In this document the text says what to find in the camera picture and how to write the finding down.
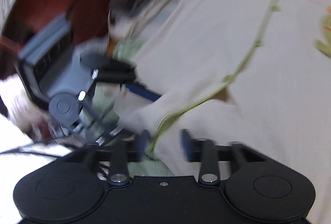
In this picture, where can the light green garment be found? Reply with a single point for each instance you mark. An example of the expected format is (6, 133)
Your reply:
(105, 99)

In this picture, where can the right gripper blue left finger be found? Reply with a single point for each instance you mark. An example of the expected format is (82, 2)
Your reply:
(124, 151)

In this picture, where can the red wooden dresser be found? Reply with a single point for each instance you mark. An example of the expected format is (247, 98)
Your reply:
(88, 19)

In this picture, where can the cream waffle knit garment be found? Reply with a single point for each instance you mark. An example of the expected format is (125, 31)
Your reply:
(249, 71)

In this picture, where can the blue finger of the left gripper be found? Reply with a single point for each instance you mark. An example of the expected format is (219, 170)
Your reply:
(108, 70)
(142, 91)

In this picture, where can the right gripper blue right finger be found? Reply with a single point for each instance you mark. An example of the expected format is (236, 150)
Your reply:
(203, 151)

